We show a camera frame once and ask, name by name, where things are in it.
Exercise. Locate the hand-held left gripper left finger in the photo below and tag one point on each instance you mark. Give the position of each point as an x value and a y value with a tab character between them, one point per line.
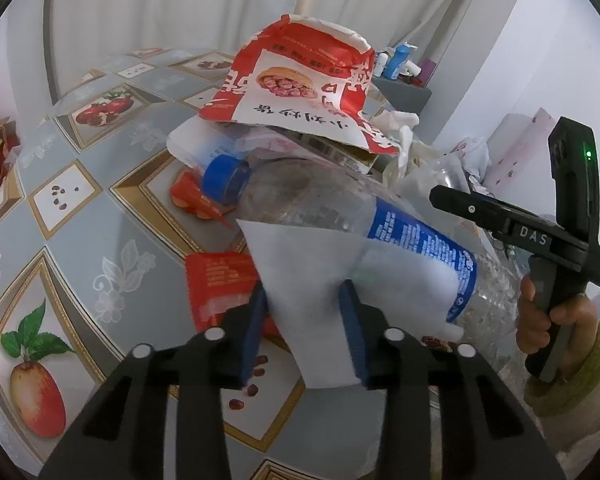
252	335

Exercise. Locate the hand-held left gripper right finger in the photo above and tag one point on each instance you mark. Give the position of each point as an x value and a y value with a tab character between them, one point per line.
352	330

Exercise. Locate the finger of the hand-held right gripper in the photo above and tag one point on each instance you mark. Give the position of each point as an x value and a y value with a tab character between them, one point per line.
465	207

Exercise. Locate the white paper tissue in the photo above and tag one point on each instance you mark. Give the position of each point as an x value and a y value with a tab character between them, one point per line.
305	285

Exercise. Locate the person's right forearm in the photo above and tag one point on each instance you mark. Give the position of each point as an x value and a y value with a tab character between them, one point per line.
580	380

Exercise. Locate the person's right hand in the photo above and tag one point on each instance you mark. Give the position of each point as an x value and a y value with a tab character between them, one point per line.
530	320

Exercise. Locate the red snack packet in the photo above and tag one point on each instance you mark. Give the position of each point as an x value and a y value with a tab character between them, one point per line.
215	280

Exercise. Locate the white pink print cloth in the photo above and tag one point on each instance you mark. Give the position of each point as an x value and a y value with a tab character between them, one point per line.
520	145

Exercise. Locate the crumpled white tissue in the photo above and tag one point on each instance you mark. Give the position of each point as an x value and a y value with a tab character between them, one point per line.
405	125

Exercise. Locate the grey cabinet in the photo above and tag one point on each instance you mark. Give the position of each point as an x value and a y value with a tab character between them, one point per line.
410	95

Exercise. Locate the clear plastic bottle blue label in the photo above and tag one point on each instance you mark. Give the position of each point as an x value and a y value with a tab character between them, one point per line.
305	200

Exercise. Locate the purple box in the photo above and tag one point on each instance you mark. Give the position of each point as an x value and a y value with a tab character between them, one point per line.
427	70

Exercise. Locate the small red torn wrapper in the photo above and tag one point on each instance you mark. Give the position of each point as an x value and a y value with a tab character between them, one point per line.
190	192

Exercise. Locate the white bottle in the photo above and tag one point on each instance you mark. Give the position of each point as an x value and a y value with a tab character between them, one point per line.
381	62

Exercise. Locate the red and white paper bag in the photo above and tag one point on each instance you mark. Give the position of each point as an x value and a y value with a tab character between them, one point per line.
290	85

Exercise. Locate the white curtain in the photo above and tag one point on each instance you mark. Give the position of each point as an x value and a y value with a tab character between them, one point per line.
180	5

